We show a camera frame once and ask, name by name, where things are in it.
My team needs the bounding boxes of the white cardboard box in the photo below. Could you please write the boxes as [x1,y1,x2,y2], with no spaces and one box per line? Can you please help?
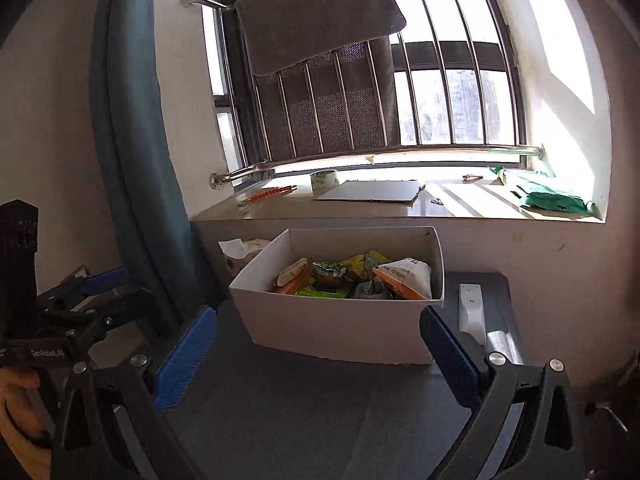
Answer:
[228,226,446,366]

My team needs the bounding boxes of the blue curtain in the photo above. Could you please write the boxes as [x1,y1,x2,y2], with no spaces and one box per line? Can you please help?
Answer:
[90,0,221,326]

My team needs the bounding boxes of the grey flat board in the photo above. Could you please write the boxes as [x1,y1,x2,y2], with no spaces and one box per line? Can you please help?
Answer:
[314,180,426,203]

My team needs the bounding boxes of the tape roll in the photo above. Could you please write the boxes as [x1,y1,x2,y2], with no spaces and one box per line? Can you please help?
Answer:
[310,170,339,192]

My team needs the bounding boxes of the green plastic bag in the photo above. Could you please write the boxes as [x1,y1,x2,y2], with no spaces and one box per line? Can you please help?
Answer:
[487,164,598,217]

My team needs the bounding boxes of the beige printed snack bag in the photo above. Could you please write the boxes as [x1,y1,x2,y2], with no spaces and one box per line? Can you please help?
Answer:
[372,257,433,301]

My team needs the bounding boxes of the steel window guard bars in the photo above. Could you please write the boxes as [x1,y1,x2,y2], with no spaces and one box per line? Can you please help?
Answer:
[181,0,546,191]

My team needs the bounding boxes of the grey towel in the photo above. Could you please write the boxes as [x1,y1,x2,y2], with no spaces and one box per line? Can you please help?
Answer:
[234,0,407,77]

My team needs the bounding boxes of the person's left hand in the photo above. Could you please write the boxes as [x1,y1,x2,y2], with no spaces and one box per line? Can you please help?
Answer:
[0,367,54,466]

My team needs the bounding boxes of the small green snack packet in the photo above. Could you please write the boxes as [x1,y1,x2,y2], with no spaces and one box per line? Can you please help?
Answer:
[312,260,348,281]

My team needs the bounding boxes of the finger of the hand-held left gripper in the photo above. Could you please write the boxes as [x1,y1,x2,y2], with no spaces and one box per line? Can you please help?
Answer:
[47,287,168,356]
[35,266,130,311]

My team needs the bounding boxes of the yellow chip bag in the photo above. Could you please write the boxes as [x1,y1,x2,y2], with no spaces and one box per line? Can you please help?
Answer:
[340,252,391,281]

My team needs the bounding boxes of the green seaweed snack packet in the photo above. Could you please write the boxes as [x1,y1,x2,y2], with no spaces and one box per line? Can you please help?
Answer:
[295,280,353,298]

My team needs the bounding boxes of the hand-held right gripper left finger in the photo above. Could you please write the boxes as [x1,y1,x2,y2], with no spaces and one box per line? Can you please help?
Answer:
[50,305,218,480]

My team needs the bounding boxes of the white remote control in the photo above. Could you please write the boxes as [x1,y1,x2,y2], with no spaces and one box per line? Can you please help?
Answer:
[458,282,488,346]

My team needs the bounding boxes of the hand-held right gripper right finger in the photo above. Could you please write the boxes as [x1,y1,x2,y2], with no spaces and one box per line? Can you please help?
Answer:
[419,304,586,480]

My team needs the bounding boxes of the pink white snack packet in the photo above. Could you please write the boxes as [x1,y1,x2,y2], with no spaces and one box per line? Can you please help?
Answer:
[272,257,313,295]

